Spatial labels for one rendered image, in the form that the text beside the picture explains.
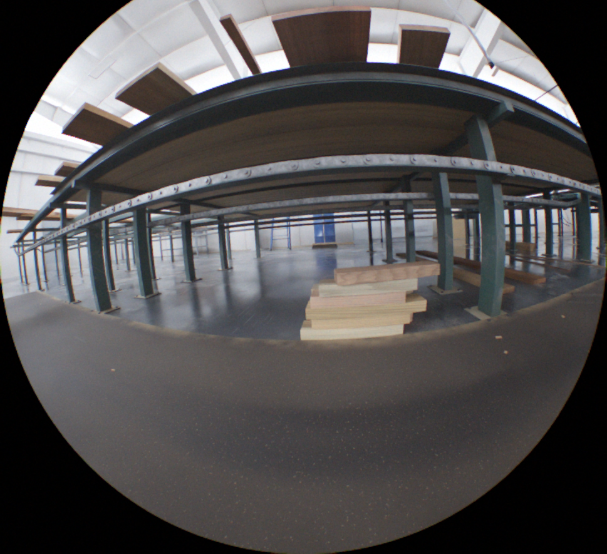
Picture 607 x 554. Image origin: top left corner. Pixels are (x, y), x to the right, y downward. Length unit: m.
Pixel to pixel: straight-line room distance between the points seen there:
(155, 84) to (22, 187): 9.95
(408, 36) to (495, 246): 0.71
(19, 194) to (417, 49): 10.65
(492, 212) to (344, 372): 0.72
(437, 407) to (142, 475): 0.53
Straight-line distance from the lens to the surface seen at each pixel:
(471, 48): 9.02
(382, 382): 0.53
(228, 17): 0.59
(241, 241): 7.31
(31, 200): 10.50
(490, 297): 0.92
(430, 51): 0.74
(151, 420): 0.52
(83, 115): 0.98
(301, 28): 0.62
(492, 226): 0.88
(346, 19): 0.61
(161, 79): 0.77
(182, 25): 7.74
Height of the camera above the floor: 0.35
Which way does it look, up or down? 4 degrees down
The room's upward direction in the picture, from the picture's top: 4 degrees counter-clockwise
